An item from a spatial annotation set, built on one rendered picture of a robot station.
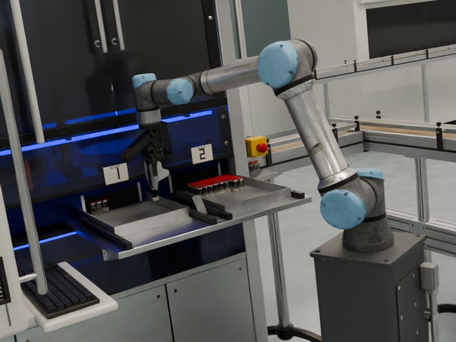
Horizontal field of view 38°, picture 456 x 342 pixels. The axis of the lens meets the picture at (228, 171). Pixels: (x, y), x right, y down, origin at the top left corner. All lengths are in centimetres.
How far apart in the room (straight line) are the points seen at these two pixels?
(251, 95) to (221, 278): 559
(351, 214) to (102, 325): 104
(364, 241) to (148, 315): 91
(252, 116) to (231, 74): 603
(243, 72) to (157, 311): 97
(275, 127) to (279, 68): 649
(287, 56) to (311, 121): 19
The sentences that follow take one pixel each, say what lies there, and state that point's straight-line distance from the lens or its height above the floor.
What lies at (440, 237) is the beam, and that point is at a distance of 292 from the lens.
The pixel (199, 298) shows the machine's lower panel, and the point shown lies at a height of 48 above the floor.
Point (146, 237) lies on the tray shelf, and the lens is 202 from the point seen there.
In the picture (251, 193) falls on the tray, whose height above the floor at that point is 88.
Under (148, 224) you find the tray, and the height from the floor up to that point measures 90.
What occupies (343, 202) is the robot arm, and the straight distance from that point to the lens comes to 179.
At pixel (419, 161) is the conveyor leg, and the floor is 81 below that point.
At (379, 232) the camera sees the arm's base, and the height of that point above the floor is 84.
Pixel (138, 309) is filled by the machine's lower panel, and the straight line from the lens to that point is 246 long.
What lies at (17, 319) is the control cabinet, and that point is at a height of 84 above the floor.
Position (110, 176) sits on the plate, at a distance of 231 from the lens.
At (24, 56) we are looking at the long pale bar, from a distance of 213.
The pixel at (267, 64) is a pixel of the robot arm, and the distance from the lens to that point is 180.
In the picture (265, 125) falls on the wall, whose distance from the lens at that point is 818.
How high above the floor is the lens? 147
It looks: 12 degrees down
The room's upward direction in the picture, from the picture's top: 7 degrees counter-clockwise
